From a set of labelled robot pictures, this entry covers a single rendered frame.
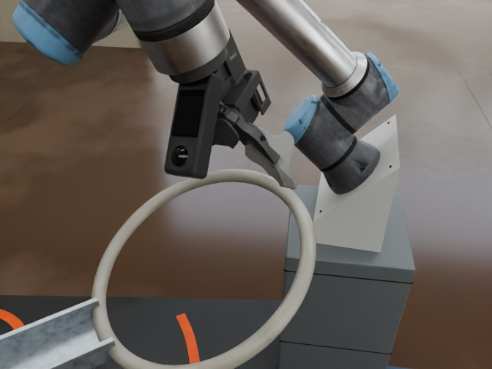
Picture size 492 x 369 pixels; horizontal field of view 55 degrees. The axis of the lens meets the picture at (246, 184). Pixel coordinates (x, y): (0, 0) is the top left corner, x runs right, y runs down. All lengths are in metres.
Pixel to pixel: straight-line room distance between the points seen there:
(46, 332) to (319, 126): 0.88
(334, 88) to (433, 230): 1.88
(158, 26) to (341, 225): 1.13
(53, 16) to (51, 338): 0.66
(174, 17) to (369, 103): 0.98
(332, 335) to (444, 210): 1.70
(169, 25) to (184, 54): 0.03
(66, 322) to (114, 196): 2.26
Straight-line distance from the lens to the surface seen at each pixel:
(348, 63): 1.34
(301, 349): 1.86
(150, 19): 0.48
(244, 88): 0.57
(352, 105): 1.39
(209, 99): 0.52
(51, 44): 0.62
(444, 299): 2.71
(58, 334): 1.06
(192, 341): 2.34
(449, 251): 2.99
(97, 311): 1.04
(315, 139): 1.41
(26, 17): 0.63
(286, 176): 0.59
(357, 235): 1.53
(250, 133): 0.55
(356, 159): 1.45
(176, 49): 0.49
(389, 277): 1.57
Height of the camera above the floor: 1.91
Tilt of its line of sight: 36 degrees down
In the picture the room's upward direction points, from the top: straight up
